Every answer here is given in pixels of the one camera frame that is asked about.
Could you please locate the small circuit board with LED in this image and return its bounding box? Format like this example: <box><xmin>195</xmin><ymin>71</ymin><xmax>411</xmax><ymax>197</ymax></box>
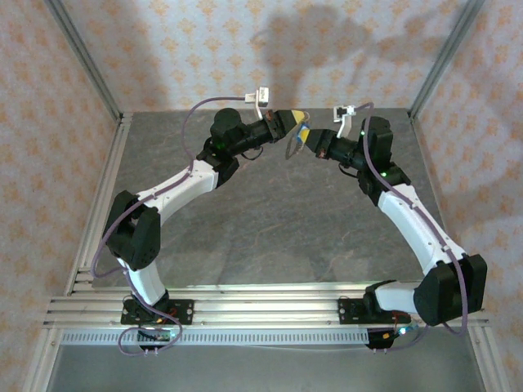
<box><xmin>382</xmin><ymin>324</ymin><xmax>420</xmax><ymax>342</ymax></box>
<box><xmin>137</xmin><ymin>328</ymin><xmax>177</xmax><ymax>344</ymax></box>

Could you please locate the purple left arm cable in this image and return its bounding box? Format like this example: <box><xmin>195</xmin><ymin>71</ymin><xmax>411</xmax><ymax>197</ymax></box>
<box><xmin>92</xmin><ymin>94</ymin><xmax>248</xmax><ymax>357</ymax></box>

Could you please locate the aluminium frame post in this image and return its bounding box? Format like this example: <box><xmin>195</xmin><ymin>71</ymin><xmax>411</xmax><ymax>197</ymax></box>
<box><xmin>408</xmin><ymin>0</ymin><xmax>487</xmax><ymax>119</ymax></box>
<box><xmin>43</xmin><ymin>0</ymin><xmax>126</xmax><ymax>123</ymax></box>

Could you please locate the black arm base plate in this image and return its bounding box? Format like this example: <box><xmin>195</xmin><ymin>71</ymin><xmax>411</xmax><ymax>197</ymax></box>
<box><xmin>337</xmin><ymin>296</ymin><xmax>409</xmax><ymax>326</ymax></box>
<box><xmin>120</xmin><ymin>297</ymin><xmax>195</xmax><ymax>326</ymax></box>

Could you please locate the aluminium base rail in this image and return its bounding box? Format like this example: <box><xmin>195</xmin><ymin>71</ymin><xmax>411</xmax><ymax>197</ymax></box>
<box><xmin>42</xmin><ymin>279</ymin><xmax>491</xmax><ymax>327</ymax></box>

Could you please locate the slotted grey cable duct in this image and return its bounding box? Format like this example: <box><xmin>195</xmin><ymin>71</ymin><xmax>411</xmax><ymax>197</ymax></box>
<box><xmin>60</xmin><ymin>329</ymin><xmax>371</xmax><ymax>347</ymax></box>

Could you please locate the aluminium frame bar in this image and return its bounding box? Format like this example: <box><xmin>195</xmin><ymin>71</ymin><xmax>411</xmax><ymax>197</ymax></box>
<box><xmin>467</xmin><ymin>326</ymin><xmax>514</xmax><ymax>392</ymax></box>
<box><xmin>22</xmin><ymin>326</ymin><xmax>62</xmax><ymax>392</ymax></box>

